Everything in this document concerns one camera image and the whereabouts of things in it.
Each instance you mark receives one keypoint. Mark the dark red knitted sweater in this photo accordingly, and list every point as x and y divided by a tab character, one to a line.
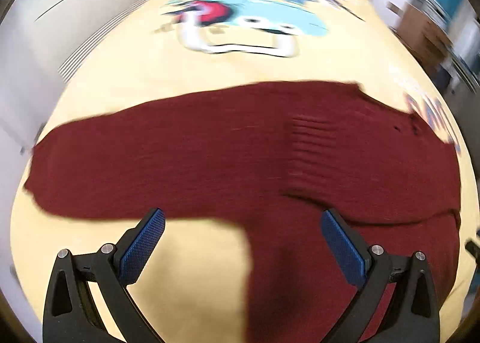
269	157

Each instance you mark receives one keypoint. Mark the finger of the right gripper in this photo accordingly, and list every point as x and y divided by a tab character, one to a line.
472	247

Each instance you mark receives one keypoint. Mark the brown wooden dresser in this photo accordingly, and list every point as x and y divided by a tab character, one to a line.
425	40

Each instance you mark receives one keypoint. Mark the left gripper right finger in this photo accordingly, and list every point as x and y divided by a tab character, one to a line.
412	314

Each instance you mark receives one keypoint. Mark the white wardrobe doors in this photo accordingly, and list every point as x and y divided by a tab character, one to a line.
56	46

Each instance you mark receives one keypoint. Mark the yellow dinosaur print bedsheet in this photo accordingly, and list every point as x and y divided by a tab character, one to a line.
195	286

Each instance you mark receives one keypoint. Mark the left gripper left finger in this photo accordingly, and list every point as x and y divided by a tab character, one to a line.
70	313

